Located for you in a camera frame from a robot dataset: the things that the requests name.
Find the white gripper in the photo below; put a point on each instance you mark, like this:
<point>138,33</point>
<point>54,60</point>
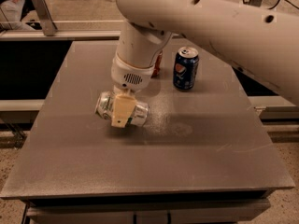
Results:
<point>129,76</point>

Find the white green 7up can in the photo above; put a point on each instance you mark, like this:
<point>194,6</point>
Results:
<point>104,109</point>

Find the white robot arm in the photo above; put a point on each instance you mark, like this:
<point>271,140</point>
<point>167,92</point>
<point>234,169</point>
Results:
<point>263,44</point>

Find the orange soda can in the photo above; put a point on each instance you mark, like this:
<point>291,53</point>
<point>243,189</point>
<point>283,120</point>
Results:
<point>156,70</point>

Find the blue pepsi can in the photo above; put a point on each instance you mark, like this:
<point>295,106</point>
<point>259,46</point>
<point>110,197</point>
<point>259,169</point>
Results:
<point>185,68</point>

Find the seated person in background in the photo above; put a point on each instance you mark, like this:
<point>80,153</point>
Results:
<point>10,13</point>

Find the left metal bracket post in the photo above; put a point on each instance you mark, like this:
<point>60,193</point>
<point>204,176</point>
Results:
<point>48,26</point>

